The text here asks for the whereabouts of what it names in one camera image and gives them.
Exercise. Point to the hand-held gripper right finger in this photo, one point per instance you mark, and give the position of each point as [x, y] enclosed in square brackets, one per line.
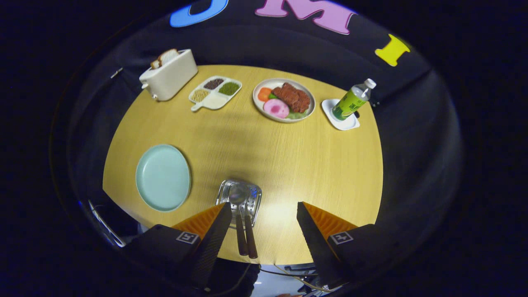
[315, 247]

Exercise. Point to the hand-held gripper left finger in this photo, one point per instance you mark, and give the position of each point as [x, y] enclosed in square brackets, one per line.
[210, 251]

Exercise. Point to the perforated metal tray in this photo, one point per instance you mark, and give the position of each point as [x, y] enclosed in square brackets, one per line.
[255, 198]

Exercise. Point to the pale green round plate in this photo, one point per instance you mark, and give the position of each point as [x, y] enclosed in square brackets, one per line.
[163, 177]

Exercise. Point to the white square coaster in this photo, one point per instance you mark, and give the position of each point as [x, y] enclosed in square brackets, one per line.
[344, 123]

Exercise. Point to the pink round ham slice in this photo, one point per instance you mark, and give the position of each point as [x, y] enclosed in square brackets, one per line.
[276, 109]

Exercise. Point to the green label plastic bottle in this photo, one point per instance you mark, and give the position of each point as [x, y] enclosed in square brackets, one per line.
[350, 102]

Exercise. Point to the white divided dish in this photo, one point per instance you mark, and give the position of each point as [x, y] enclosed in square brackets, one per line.
[214, 101]

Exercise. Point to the white rice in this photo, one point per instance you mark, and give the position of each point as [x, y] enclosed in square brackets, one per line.
[215, 101]

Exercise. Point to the white round food plate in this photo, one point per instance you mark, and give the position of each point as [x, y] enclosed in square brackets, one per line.
[260, 107]

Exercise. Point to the brown meat steak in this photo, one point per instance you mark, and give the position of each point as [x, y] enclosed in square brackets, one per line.
[293, 98]

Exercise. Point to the yellow beans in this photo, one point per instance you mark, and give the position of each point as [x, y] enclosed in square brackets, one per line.
[200, 95]

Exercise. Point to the orange carrot slice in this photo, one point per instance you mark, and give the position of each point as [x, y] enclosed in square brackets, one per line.
[264, 94]

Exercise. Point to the green beans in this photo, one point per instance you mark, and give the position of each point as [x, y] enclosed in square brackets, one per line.
[229, 88]

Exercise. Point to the dark beans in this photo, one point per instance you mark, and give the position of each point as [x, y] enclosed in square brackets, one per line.
[213, 83]

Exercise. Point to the white toaster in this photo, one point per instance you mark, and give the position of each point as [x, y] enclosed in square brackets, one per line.
[171, 80]

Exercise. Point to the brown crust bread slice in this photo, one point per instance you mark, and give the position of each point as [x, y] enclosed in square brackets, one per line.
[155, 64]

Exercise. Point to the white bread slice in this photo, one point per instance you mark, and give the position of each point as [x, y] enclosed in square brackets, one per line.
[168, 56]

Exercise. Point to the silver clip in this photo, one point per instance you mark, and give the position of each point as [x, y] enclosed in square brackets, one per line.
[116, 72]

